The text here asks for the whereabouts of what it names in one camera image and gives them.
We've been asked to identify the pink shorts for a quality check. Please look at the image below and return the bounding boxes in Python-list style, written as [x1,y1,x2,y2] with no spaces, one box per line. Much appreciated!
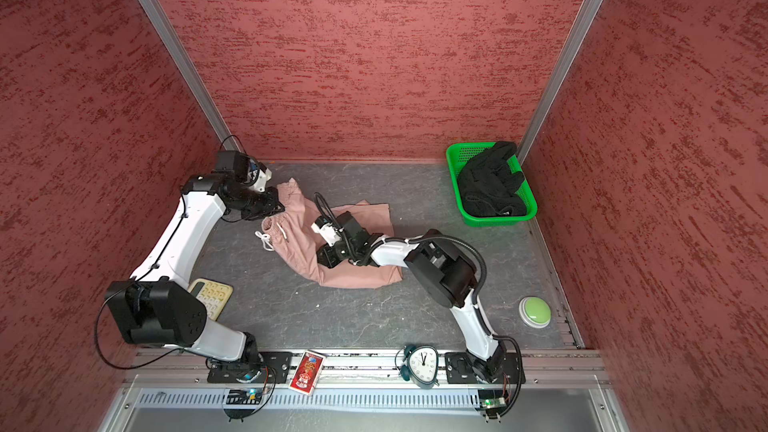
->
[254,177,404,290]

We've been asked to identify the black shorts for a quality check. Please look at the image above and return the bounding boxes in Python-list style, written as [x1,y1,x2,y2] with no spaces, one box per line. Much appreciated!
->
[457,141,528,218]

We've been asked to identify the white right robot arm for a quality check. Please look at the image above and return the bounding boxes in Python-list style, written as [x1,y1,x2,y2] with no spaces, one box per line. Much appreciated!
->
[316,229,507,383]

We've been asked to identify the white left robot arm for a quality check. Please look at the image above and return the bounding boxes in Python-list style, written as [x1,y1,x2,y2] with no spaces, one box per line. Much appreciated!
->
[100,173,284,383]

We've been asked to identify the cream calculator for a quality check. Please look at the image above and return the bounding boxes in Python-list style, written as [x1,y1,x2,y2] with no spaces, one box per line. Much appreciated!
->
[188,278,234,321]

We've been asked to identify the red card pack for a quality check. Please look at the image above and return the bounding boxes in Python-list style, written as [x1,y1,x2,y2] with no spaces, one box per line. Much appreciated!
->
[289,351,326,395]

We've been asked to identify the dark green alarm clock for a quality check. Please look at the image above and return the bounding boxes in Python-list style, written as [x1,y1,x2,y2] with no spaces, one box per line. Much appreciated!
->
[396,345,439,389]

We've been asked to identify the green plastic basket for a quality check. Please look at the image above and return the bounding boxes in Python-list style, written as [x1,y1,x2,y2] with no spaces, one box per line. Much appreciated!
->
[446,141,538,227]

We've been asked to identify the left controller board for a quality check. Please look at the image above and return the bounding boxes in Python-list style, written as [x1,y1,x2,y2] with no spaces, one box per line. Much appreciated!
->
[223,389,263,422]

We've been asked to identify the controller board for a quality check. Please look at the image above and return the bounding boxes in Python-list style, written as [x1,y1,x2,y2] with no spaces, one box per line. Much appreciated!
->
[223,389,263,422]
[476,389,508,421]

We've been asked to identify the green push button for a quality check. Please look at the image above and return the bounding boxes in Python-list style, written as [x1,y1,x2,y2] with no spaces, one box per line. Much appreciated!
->
[519,296,552,329]

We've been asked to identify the right controller board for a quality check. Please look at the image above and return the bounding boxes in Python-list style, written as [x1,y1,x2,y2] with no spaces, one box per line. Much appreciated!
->
[476,389,508,421]

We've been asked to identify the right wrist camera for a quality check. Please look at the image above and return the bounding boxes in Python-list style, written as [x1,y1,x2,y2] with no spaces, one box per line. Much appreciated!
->
[311,212,369,246]

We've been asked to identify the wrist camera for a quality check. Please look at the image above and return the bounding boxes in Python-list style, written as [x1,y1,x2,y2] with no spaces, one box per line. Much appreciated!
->
[213,150,272,193]
[311,212,369,246]

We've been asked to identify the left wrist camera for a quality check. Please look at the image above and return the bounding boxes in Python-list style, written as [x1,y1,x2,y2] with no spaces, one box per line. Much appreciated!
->
[213,150,272,193]

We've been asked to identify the black corrugated cable hose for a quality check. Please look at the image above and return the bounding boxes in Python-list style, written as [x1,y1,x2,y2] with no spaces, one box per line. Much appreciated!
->
[313,192,526,418]

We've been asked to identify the aluminium corner post left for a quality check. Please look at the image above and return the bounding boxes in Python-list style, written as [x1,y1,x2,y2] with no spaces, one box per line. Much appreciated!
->
[138,0,239,150]

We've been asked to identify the aluminium corner post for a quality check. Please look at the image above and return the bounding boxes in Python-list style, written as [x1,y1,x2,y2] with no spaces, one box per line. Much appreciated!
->
[517,0,604,164]
[138,0,239,150]

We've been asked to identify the aluminium front rail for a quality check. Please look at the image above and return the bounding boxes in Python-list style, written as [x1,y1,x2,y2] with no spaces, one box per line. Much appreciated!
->
[118,348,614,389]

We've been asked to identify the aluminium corner post right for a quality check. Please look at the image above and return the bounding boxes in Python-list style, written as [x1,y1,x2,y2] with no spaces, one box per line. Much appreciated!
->
[517,0,604,164]

